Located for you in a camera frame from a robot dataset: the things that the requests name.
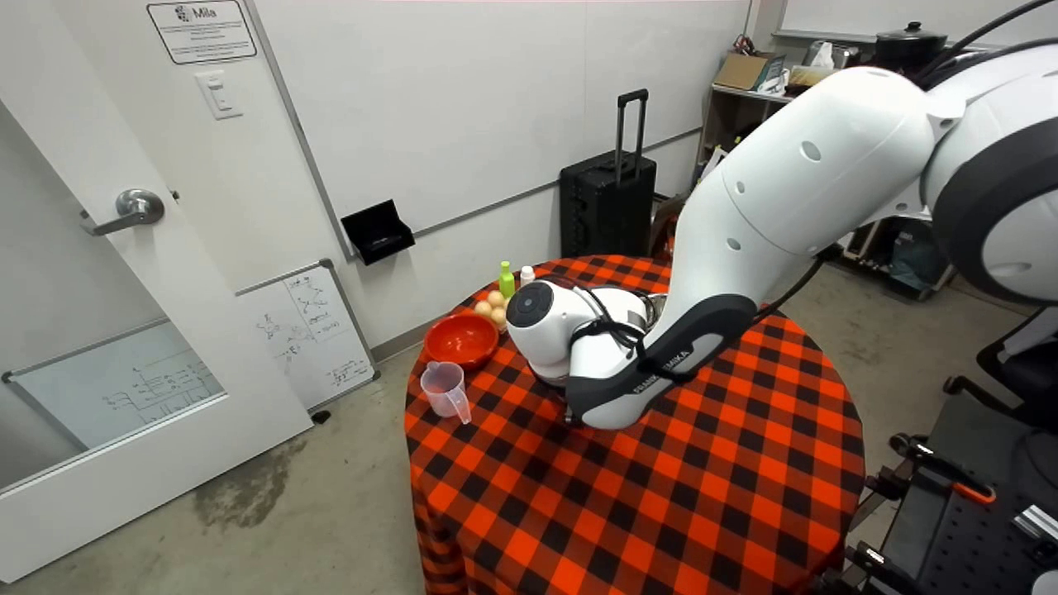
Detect empty red bowl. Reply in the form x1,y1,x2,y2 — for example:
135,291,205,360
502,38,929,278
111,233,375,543
418,310,504,373

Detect tray of beige eggs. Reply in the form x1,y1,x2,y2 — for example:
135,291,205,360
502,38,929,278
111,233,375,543
473,286,520,331

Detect black rolling suitcase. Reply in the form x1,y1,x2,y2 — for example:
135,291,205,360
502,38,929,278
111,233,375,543
555,87,662,264

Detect clear plastic measuring cup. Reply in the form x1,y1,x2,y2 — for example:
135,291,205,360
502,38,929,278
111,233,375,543
417,358,478,428

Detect small leaning whiteboard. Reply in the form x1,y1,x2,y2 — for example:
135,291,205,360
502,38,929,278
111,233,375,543
230,257,381,415

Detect red black plaid tablecloth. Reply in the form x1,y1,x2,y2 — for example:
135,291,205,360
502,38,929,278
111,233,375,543
400,250,870,595

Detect brown cardboard box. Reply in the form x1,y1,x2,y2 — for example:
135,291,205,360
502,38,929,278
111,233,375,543
710,50,777,96

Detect white door with glass panel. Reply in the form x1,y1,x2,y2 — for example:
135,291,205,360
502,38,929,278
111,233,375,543
0,91,318,589

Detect black cooking pot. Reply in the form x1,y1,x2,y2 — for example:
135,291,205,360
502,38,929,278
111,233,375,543
872,18,951,71

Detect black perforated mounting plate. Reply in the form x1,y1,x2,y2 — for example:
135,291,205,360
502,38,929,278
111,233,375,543
845,384,1058,595

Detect black office chair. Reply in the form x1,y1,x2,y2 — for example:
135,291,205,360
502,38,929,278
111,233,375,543
937,293,1058,437

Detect black wall-mounted tray box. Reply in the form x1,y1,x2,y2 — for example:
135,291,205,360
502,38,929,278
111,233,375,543
337,199,418,267

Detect small white wall plate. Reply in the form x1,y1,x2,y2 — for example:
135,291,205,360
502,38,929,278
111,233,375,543
195,70,248,122

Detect silver door lever handle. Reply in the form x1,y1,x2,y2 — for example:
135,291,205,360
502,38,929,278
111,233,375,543
78,185,169,242

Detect white printed wall sign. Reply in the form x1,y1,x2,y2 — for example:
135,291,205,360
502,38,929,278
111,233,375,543
141,0,261,70

